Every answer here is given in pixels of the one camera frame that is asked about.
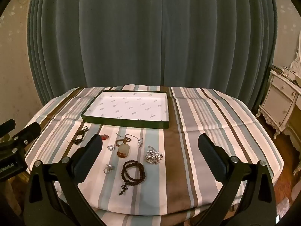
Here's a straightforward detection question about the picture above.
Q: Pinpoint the white rectangular tray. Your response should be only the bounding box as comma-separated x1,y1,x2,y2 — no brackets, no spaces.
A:
81,90,170,129

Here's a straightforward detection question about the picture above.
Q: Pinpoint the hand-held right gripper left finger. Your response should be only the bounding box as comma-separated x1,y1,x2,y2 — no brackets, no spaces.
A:
24,134,111,226

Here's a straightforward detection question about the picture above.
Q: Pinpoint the jade pendant with brown cord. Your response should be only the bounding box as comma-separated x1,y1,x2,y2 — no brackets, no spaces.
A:
115,133,139,159

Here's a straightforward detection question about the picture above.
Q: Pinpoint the striped tablecloth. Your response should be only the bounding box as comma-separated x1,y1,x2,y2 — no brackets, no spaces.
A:
25,85,284,226

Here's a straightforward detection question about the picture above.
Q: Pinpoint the teal pleated curtain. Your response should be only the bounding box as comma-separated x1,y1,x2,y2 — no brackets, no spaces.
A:
27,0,278,113

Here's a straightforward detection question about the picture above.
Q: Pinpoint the rhinestone cluster brooch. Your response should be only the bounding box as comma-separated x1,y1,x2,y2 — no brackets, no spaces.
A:
144,146,164,164

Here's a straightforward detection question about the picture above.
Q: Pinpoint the dark wooden bead bracelet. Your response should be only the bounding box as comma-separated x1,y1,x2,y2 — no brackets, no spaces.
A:
118,160,146,196

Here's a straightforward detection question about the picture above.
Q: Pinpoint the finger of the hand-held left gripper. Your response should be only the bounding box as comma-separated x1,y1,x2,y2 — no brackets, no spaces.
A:
8,122,41,152
0,119,16,136

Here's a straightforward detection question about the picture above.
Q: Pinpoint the white ornate dresser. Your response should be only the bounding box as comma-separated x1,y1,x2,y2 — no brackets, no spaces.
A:
255,59,301,146

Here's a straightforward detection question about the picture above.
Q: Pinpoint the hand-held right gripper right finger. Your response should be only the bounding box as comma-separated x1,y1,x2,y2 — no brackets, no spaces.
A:
198,134,277,226

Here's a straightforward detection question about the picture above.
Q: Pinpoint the black knotted cord pendant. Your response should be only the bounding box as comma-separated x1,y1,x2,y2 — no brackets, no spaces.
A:
67,126,89,144

